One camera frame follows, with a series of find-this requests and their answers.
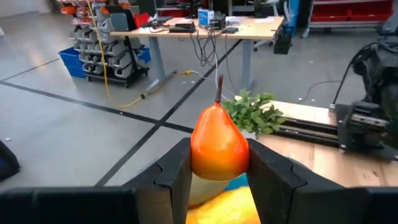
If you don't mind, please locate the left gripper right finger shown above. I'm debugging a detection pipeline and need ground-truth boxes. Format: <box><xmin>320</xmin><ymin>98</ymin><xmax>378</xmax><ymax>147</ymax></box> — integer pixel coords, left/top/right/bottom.
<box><xmin>246</xmin><ymin>138</ymin><xmax>398</xmax><ymax>224</ymax></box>

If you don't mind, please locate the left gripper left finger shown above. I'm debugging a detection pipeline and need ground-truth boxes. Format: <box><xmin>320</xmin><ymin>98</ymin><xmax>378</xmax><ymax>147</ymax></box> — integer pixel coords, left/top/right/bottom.
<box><xmin>0</xmin><ymin>138</ymin><xmax>193</xmax><ymax>224</ymax></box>

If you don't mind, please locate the blue collapsible bowl grey rim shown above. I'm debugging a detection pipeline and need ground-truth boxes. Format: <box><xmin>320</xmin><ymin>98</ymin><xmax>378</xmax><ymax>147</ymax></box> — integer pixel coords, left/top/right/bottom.
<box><xmin>224</xmin><ymin>173</ymin><xmax>249</xmax><ymax>191</ymax></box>

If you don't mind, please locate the yellow mango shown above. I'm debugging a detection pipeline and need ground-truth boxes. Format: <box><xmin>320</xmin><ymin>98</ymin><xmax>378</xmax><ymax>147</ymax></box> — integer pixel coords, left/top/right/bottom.
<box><xmin>185</xmin><ymin>185</ymin><xmax>261</xmax><ymax>224</ymax></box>

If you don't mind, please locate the orange pepper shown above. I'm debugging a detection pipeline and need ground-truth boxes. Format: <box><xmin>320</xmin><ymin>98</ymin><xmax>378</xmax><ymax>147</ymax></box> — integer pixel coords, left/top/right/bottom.
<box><xmin>190</xmin><ymin>74</ymin><xmax>251</xmax><ymax>182</ymax></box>

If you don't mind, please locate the green potted plant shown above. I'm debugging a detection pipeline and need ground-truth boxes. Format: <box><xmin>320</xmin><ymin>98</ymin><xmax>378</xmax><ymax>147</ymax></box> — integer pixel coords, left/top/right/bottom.
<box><xmin>221</xmin><ymin>89</ymin><xmax>287</xmax><ymax>139</ymax></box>

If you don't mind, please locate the blue crate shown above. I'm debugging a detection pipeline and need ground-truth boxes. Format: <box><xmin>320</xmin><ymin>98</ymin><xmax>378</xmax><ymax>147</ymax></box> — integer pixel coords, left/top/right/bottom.
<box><xmin>58</xmin><ymin>46</ymin><xmax>152</xmax><ymax>78</ymax></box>

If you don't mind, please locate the black cart with grey bins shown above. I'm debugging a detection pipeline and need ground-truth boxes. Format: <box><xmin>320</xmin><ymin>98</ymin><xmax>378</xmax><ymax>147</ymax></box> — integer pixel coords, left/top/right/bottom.
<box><xmin>60</xmin><ymin>0</ymin><xmax>150</xmax><ymax>88</ymax></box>

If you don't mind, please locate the grey desk base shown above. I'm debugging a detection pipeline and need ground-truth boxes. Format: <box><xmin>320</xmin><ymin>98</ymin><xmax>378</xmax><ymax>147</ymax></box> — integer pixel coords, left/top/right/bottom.
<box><xmin>144</xmin><ymin>36</ymin><xmax>178</xmax><ymax>93</ymax></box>

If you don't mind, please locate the long wooden work table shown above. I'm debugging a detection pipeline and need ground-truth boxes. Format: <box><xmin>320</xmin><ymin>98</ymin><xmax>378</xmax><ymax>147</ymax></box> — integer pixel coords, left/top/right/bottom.
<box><xmin>109</xmin><ymin>15</ymin><xmax>285</xmax><ymax>91</ymax></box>

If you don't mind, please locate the small red bin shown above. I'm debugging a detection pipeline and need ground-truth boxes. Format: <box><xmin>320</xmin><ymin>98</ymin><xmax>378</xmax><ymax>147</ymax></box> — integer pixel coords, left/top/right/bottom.
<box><xmin>133</xmin><ymin>12</ymin><xmax>150</xmax><ymax>29</ymax></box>

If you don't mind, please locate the blue and white box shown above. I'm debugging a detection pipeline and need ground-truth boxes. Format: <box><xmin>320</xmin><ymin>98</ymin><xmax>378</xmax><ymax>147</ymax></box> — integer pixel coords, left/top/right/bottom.
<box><xmin>197</xmin><ymin>8</ymin><xmax>215</xmax><ymax>27</ymax></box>

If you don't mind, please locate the yellow floor cable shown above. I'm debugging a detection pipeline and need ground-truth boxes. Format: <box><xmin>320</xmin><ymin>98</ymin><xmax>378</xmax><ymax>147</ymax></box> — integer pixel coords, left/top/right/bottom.
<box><xmin>86</xmin><ymin>0</ymin><xmax>192</xmax><ymax>109</ymax></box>

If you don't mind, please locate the white floor cable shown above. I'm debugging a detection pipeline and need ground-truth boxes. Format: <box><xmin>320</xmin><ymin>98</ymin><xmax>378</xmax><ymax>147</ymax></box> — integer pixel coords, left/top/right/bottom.
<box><xmin>189</xmin><ymin>52</ymin><xmax>237</xmax><ymax>98</ymax></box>

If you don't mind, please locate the black desk cable bunch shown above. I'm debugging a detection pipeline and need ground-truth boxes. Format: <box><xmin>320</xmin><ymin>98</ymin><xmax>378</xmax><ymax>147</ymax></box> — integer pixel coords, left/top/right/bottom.
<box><xmin>189</xmin><ymin>29</ymin><xmax>231</xmax><ymax>68</ymax></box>

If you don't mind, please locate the wire shelf with red bins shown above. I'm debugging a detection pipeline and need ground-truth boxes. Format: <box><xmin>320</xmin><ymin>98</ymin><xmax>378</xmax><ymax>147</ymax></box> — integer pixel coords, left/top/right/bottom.
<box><xmin>303</xmin><ymin>0</ymin><xmax>394</xmax><ymax>38</ymax></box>

